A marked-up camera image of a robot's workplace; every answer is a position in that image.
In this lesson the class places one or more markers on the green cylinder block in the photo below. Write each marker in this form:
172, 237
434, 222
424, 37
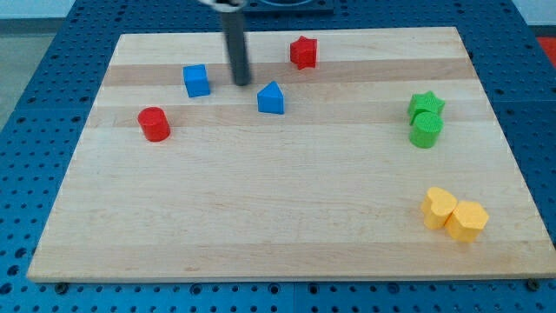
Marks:
426, 129

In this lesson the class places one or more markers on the red star block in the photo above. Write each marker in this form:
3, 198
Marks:
303, 52

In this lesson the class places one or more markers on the blue cube block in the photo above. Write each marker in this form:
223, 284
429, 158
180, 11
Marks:
196, 80

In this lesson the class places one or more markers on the green star block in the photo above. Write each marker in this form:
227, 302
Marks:
425, 102

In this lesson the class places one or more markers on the light wooden board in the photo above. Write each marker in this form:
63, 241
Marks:
330, 190

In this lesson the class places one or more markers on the yellow heart block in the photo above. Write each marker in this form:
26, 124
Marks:
437, 206

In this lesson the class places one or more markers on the yellow hexagon block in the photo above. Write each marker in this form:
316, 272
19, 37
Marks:
467, 221

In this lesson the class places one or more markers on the red cylinder block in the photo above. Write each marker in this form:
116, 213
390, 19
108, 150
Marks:
154, 124

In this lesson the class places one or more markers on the blue triangle block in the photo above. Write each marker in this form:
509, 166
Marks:
270, 99

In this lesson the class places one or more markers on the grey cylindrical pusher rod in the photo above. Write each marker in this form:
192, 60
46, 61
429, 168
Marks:
232, 18

